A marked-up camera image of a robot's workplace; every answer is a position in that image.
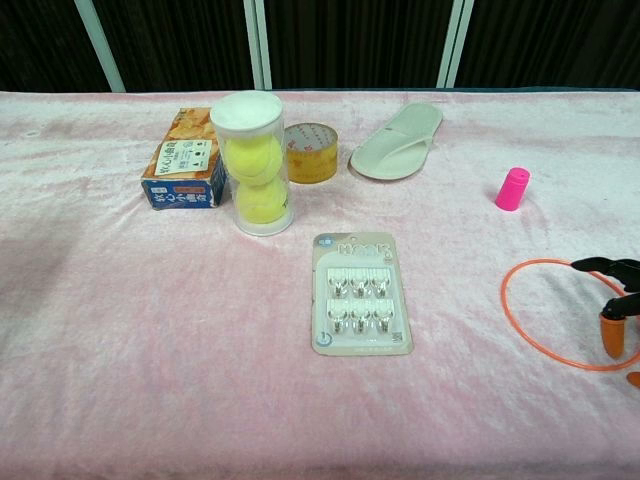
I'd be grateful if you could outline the white frame post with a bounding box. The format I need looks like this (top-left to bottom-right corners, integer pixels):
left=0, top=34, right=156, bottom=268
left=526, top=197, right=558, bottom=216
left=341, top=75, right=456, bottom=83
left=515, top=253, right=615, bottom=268
left=243, top=0, right=274, bottom=92
left=73, top=0, right=127, bottom=94
left=436, top=0, right=475, bottom=90

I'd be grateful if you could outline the hooks blister pack card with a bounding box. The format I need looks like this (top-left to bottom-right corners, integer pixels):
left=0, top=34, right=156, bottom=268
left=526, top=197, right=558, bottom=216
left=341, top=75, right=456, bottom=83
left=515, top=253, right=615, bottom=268
left=311, top=232, right=415, bottom=358

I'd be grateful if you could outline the pink plush table cloth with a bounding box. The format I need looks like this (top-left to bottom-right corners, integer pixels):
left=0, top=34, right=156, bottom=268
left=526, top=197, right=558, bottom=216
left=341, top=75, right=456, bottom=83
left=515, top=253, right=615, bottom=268
left=0, top=88, right=640, bottom=480

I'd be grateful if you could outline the blue orange cookie box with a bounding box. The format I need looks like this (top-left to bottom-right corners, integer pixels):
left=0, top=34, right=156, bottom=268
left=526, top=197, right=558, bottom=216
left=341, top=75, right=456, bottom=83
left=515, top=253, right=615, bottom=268
left=140, top=106, right=228, bottom=212

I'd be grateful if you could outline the pink plastic cone peg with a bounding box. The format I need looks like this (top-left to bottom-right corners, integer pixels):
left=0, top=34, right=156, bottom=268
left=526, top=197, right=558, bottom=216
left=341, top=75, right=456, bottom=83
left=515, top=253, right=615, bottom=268
left=494, top=167, right=531, bottom=213

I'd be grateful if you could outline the thin orange ring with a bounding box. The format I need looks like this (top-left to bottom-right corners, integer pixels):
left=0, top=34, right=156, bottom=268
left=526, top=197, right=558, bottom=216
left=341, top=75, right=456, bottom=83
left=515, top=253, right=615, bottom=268
left=501, top=258, right=640, bottom=372

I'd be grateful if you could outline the white disposable slipper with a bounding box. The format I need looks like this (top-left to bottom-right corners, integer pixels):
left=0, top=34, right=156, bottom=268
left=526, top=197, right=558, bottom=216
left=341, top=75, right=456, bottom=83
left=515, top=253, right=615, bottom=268
left=348, top=103, right=445, bottom=182

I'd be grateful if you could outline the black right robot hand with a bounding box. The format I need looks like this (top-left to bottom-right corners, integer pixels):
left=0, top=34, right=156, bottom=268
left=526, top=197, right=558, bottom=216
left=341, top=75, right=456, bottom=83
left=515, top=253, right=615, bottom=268
left=571, top=255, right=640, bottom=390

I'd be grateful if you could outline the clear packing tape roll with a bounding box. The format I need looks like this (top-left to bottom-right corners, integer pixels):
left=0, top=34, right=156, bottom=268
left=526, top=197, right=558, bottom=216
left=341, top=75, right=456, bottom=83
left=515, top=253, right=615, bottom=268
left=283, top=121, right=340, bottom=186

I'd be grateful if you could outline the clear tennis ball tube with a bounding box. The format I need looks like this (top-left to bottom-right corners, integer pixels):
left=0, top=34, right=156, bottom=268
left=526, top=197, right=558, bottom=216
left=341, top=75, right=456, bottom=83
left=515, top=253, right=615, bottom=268
left=209, top=90, right=295, bottom=237

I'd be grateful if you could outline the yellow tennis ball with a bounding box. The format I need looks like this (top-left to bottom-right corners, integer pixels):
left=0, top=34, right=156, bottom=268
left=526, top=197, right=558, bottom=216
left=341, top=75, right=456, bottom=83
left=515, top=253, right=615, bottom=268
left=234, top=178, right=291, bottom=225
left=223, top=135, right=284, bottom=179

